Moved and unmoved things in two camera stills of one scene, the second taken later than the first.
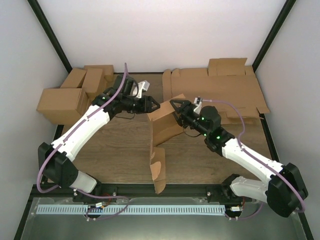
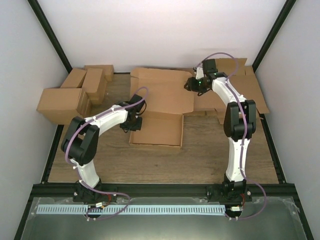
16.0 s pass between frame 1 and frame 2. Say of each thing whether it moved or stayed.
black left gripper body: moved
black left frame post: stayed
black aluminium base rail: stayed
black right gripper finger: moved
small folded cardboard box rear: stayed
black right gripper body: moved
